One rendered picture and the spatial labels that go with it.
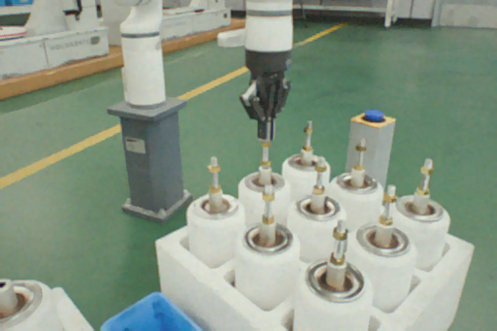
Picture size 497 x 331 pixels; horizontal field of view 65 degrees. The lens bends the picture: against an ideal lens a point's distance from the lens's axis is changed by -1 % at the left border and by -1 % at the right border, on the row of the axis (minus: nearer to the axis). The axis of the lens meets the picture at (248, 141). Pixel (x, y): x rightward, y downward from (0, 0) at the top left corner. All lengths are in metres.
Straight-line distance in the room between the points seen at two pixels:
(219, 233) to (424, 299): 0.31
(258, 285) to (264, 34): 0.36
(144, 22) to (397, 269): 0.72
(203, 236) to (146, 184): 0.45
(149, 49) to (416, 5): 4.96
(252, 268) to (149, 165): 0.53
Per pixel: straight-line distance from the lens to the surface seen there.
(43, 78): 2.57
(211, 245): 0.65
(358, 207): 0.72
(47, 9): 2.89
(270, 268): 0.56
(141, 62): 0.97
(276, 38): 0.61
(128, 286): 0.91
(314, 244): 0.65
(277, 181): 0.73
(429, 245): 0.69
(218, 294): 0.61
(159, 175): 1.04
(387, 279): 0.60
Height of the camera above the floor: 0.61
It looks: 23 degrees down
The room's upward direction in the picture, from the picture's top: straight up
